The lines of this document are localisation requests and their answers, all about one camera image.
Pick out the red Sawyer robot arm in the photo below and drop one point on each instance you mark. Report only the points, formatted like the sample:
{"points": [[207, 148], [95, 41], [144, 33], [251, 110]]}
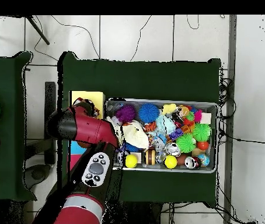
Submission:
{"points": [[88, 128]]}

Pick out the wooden box with three holes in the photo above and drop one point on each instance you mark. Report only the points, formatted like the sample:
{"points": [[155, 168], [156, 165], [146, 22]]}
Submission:
{"points": [[99, 98]]}

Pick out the clear mesh bin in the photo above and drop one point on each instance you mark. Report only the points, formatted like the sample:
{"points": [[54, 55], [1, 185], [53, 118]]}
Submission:
{"points": [[169, 169]]}

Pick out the cream waffle cloth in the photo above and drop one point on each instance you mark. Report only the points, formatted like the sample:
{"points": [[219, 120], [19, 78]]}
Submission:
{"points": [[134, 135]]}

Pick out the purple spiky toy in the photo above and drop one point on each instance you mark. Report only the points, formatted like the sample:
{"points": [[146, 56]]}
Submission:
{"points": [[126, 113]]}

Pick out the blue spiky ball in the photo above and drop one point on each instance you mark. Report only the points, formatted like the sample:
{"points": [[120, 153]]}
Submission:
{"points": [[148, 113]]}

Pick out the smooth yellow ball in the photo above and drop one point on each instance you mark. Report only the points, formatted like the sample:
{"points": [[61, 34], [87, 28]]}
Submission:
{"points": [[131, 161]]}

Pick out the brown striped wooden burger toy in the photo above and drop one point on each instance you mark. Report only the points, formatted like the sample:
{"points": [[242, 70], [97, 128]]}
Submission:
{"points": [[150, 156]]}

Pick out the dark green tablecloth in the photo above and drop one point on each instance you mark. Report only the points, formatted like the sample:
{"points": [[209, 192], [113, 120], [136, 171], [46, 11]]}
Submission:
{"points": [[146, 79]]}

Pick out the silver drink can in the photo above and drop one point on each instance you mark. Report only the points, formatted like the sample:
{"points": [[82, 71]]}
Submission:
{"points": [[173, 149]]}

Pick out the yellow tennis-seam ball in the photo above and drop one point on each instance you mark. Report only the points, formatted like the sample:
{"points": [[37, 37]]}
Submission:
{"points": [[170, 161]]}

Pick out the green spiky ball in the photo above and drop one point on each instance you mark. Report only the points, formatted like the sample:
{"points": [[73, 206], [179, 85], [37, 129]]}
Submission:
{"points": [[201, 131], [185, 142]]}

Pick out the red drink can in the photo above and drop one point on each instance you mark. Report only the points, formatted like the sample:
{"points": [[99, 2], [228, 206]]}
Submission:
{"points": [[192, 162]]}

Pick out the dark grey rounded floor object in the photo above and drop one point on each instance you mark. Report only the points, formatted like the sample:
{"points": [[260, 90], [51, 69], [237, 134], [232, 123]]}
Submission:
{"points": [[38, 173]]}

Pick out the long black tripod leg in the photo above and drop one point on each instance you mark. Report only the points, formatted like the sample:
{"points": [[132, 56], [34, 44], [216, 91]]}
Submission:
{"points": [[38, 30]]}

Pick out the dark green side-table cloth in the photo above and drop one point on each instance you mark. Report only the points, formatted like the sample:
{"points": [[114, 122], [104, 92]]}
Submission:
{"points": [[6, 77]]}

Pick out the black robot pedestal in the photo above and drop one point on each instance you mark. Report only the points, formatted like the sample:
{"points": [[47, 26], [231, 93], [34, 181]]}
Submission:
{"points": [[144, 214]]}

